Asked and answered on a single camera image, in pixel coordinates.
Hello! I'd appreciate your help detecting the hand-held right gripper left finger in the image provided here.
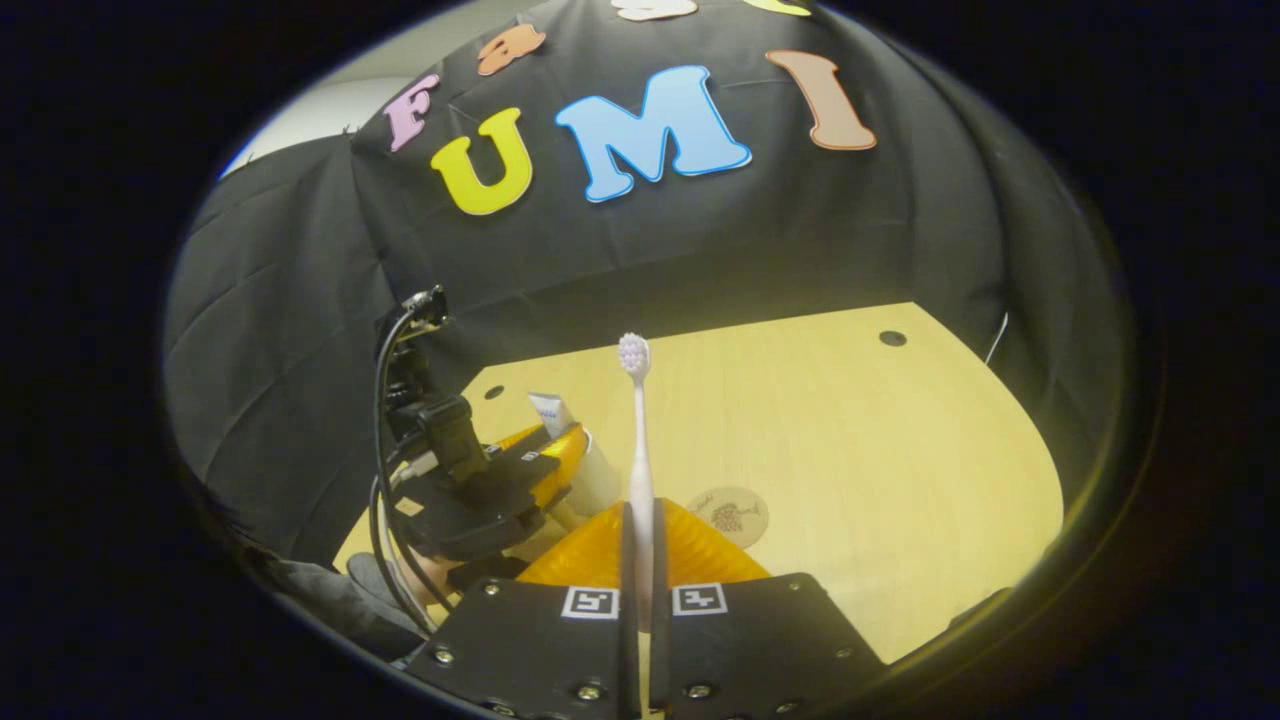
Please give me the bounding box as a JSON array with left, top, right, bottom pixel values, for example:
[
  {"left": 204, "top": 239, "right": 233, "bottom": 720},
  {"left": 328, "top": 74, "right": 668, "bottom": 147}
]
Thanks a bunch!
[{"left": 405, "top": 500, "right": 641, "bottom": 720}]

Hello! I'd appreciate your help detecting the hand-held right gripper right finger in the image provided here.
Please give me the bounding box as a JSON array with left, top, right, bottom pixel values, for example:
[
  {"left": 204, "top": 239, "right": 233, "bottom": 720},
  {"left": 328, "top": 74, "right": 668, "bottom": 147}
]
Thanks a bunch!
[{"left": 650, "top": 498, "right": 886, "bottom": 716}]

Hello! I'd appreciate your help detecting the white toothpaste tube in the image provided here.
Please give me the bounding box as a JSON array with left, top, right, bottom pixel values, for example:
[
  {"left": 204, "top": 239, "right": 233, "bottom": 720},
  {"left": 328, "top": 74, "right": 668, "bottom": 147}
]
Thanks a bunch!
[{"left": 528, "top": 392, "right": 621, "bottom": 516}]

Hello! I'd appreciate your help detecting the pale pink toothbrush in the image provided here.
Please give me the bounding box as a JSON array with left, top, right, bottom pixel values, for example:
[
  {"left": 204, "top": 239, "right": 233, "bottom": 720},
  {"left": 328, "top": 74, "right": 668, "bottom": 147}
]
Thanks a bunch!
[{"left": 617, "top": 333, "right": 656, "bottom": 633}]

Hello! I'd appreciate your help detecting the round cork coaster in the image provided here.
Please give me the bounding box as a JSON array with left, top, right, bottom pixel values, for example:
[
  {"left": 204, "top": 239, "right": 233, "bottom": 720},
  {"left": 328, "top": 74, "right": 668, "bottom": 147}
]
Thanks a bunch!
[{"left": 687, "top": 487, "right": 769, "bottom": 549}]

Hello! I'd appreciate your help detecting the black backdrop cloth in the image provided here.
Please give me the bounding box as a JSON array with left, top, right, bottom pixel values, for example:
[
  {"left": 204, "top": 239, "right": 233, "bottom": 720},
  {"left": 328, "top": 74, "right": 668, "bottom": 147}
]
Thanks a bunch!
[{"left": 165, "top": 0, "right": 1126, "bottom": 561}]

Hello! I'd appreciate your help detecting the black cable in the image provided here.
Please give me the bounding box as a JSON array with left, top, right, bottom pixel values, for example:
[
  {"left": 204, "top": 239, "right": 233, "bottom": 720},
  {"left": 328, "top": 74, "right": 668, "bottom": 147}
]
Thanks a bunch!
[{"left": 370, "top": 308, "right": 446, "bottom": 636}]

